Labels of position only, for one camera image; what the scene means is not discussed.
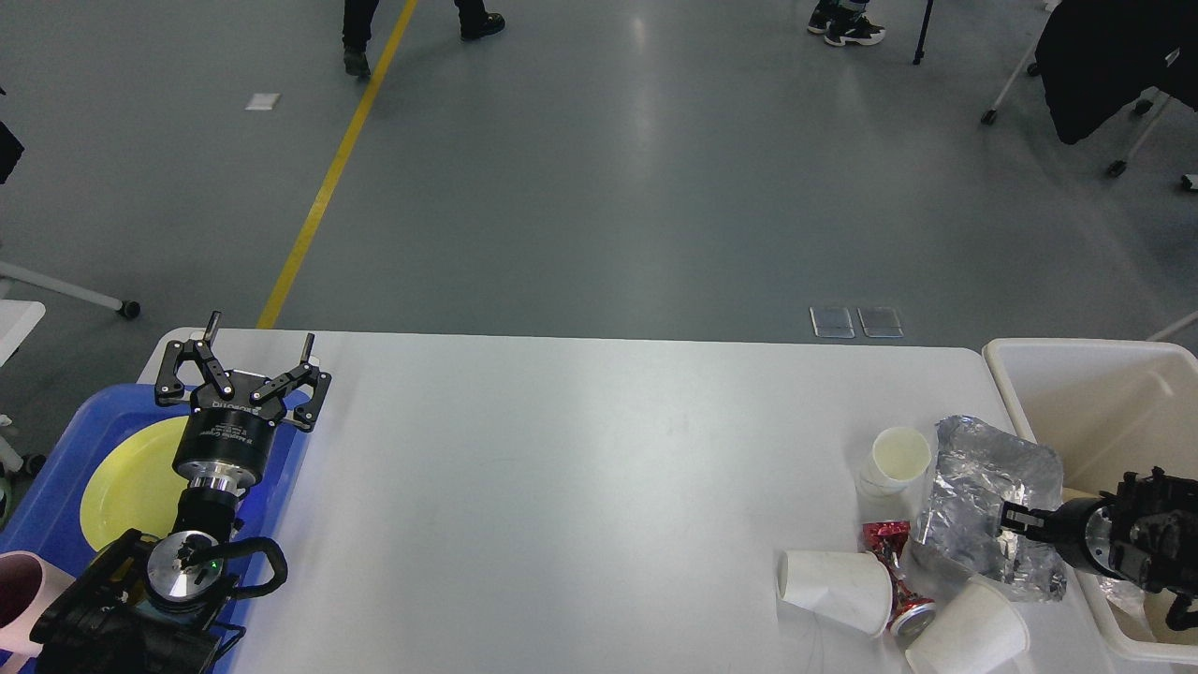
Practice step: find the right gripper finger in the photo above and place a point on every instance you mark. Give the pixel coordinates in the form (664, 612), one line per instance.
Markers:
(1033, 523)

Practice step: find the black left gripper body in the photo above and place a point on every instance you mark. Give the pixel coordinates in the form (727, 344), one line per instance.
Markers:
(229, 438)

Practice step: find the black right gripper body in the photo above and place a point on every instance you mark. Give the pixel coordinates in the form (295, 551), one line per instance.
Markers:
(1085, 530)

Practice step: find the clear plastic wrap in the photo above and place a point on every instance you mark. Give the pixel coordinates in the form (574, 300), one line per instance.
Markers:
(978, 469)

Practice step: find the silver foil bag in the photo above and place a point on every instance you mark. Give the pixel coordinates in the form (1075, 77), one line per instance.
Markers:
(1125, 596)

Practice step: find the yellow plastic plate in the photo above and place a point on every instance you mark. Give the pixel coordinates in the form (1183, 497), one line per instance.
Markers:
(135, 487)

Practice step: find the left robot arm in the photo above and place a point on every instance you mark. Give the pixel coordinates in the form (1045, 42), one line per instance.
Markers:
(81, 633)

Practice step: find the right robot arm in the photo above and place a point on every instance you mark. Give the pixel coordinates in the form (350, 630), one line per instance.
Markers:
(1145, 533)

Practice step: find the white paper cup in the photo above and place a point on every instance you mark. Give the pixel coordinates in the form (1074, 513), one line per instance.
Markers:
(853, 589)
(977, 632)

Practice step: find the beige plastic bin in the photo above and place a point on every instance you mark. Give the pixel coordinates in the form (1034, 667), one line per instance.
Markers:
(1108, 407)

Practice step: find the small white cup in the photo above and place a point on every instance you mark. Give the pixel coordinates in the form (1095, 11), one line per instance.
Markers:
(898, 456)

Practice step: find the red snack wrapper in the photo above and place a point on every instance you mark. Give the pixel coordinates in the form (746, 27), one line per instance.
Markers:
(887, 539)

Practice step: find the red soda can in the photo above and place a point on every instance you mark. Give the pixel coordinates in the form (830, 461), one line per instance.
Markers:
(912, 612)

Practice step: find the white side table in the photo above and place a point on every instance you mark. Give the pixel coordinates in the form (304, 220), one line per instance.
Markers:
(18, 318)

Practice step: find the right floor plate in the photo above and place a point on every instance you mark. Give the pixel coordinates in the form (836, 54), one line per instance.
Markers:
(880, 323)

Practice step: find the floor plate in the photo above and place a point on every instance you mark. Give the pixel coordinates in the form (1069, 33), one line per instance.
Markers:
(880, 323)
(832, 322)

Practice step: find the pink mug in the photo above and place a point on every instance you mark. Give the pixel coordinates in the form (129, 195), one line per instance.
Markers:
(29, 584)

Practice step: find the left floor plate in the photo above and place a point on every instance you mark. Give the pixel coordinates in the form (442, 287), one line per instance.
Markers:
(832, 322)

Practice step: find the person in dark shoes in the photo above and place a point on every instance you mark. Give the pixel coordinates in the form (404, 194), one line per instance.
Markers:
(476, 22)

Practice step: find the black jacket on chair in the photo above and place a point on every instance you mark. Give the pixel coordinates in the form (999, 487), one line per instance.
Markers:
(1094, 58)

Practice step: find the black tripod leg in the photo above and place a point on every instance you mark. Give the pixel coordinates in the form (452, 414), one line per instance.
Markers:
(920, 46)

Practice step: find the person in black sneakers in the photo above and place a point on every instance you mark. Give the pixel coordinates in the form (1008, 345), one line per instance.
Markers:
(844, 22)

